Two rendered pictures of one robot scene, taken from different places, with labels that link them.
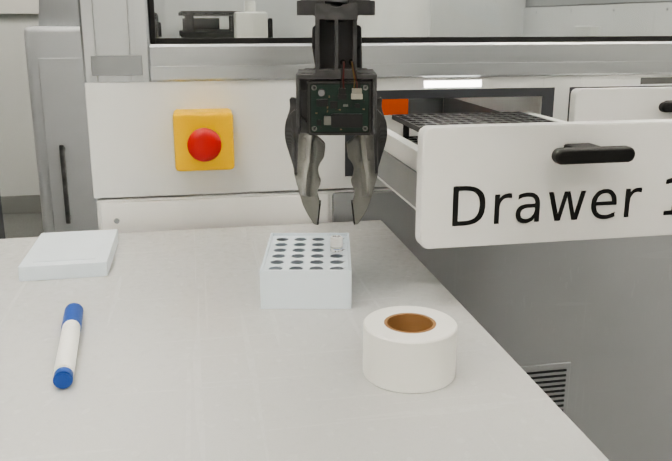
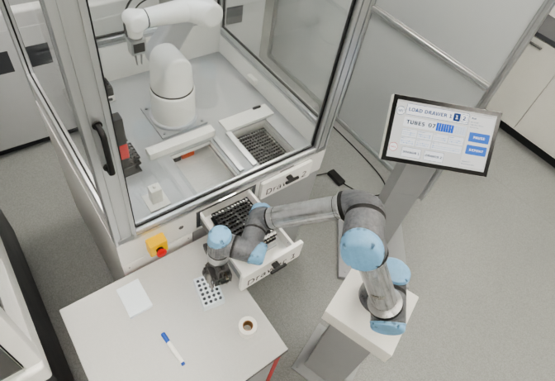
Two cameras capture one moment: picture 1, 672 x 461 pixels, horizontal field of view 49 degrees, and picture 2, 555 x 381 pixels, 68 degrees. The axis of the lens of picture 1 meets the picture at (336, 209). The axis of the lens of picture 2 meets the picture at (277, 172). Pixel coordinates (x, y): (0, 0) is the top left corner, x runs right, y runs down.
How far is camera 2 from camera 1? 1.33 m
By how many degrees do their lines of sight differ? 45
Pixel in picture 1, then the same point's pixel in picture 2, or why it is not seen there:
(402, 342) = (249, 335)
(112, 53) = (124, 238)
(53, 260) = (137, 309)
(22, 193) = not seen: outside the picture
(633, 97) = (277, 178)
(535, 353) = not seen: hidden behind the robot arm
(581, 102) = (263, 187)
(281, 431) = (232, 361)
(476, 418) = (263, 342)
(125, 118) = (130, 248)
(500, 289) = not seen: hidden behind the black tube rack
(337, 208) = (194, 235)
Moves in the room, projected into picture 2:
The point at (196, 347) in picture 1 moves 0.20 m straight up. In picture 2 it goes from (199, 336) to (199, 315)
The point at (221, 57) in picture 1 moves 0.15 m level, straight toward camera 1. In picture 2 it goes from (158, 224) to (176, 254)
